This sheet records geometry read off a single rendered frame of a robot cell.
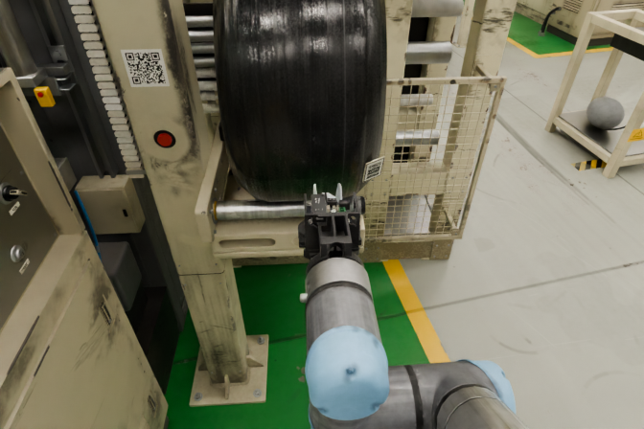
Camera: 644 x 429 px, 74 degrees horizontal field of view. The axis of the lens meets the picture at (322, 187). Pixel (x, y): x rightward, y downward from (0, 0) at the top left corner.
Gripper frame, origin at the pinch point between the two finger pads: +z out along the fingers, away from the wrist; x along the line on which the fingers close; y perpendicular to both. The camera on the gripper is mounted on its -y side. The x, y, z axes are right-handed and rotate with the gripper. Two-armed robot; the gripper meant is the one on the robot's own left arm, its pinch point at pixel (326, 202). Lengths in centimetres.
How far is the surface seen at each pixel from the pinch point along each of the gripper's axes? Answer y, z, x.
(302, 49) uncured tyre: 22.0, 9.6, 3.0
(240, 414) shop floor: -107, 31, 28
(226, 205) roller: -15.4, 23.8, 20.9
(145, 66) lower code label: 15.5, 26.1, 33.1
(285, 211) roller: -16.7, 22.6, 7.8
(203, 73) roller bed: 2, 69, 32
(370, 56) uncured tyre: 20.6, 10.1, -7.7
